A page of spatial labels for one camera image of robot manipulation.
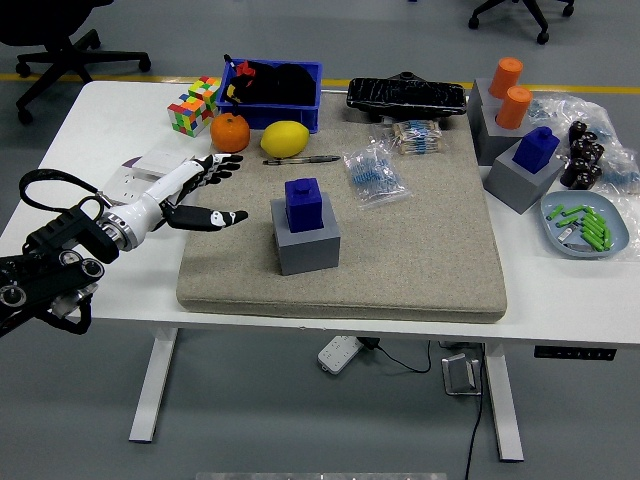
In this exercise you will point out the crumpled clear plastic bag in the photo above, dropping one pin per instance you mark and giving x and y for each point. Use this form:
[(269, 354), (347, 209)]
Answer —
[(617, 135)]

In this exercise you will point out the orange fruit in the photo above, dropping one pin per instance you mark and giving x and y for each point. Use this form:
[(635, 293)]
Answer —
[(230, 134)]

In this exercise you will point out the small colourful puzzle cube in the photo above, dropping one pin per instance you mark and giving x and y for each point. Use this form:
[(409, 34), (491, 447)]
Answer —
[(206, 90)]

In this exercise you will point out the grey square holder block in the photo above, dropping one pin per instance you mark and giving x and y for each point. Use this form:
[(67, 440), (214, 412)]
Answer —
[(515, 187), (307, 252)]

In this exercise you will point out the green cylindrical battery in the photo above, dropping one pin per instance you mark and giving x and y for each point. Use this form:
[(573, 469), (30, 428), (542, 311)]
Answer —
[(567, 221), (596, 242), (595, 234), (595, 215), (555, 213), (595, 225), (574, 211)]

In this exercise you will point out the white power strip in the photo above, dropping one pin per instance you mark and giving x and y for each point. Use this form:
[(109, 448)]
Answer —
[(340, 354)]

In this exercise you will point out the black glove with red patch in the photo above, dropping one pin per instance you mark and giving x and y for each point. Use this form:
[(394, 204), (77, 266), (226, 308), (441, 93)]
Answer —
[(247, 82)]

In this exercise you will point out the blue-grey shallow plate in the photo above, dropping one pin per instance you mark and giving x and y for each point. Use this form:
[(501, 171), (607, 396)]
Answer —
[(555, 240)]

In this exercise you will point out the large colourful puzzle cube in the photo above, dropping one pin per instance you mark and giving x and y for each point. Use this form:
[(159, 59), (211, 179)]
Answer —
[(187, 117)]

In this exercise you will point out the black desk control panel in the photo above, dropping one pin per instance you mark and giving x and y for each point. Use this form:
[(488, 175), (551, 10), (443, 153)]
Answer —
[(575, 353)]

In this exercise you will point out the black glossy rearview mirror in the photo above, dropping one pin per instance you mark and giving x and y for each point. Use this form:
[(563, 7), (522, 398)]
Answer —
[(405, 97)]

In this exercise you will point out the white table leg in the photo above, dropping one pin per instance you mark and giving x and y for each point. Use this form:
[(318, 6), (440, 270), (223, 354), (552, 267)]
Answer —
[(152, 385), (505, 405)]

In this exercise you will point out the small white silver stick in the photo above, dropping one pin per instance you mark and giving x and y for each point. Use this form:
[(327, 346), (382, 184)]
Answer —
[(567, 234)]

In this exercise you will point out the black fabric bundle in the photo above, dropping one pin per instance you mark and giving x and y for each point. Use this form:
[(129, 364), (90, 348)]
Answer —
[(295, 85)]

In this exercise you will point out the dark brown capacitor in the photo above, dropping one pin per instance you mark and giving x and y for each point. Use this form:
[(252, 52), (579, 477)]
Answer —
[(590, 140), (578, 131), (580, 149), (596, 153), (580, 181), (594, 174), (579, 167)]

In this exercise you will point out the black office chair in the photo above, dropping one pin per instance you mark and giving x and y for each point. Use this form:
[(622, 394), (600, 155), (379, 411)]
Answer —
[(530, 12), (50, 30)]

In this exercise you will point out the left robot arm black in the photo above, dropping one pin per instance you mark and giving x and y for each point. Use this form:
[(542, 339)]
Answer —
[(75, 235)]

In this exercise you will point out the grey-brown fabric mat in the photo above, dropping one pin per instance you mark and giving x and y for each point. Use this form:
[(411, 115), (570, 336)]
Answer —
[(400, 260)]

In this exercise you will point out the clear bag of blue parts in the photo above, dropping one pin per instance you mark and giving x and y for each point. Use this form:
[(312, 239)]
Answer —
[(622, 172)]

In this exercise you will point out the taped bundle of resistors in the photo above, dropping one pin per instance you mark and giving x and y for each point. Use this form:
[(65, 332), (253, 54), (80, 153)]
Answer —
[(417, 137)]

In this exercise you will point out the yellow lemon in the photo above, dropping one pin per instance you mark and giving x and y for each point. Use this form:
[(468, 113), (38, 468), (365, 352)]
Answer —
[(285, 139)]

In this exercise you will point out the blue plastic bin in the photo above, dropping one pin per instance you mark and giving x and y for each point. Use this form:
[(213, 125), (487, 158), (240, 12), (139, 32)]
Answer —
[(285, 117)]

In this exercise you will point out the orange cylinder stamp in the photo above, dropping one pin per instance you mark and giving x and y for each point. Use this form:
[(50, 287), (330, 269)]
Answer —
[(514, 107), (506, 77)]

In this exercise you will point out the white wall socket panel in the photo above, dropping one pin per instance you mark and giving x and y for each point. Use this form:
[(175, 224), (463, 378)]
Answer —
[(127, 187)]

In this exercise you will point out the grey block with round hole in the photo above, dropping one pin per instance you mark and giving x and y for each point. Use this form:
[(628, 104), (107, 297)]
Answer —
[(477, 102), (492, 142)]

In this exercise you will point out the white wall switch panel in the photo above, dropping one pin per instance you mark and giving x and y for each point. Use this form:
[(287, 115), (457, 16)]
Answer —
[(160, 162)]

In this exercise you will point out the blue square seal stamp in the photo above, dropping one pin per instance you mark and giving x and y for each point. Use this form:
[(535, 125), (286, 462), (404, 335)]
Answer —
[(305, 207), (535, 150)]

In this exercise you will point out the clear black ballpoint pen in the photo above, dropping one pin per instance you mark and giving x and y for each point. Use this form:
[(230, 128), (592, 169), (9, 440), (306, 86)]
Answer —
[(305, 160)]

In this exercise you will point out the clear bag of blue resistors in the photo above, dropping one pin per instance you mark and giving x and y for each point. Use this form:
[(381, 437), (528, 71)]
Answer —
[(375, 175)]

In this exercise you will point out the silver metal stand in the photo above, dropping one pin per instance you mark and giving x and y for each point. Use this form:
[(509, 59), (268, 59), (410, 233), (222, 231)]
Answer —
[(460, 375)]

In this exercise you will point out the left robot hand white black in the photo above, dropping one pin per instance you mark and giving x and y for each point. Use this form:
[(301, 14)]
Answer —
[(170, 182)]

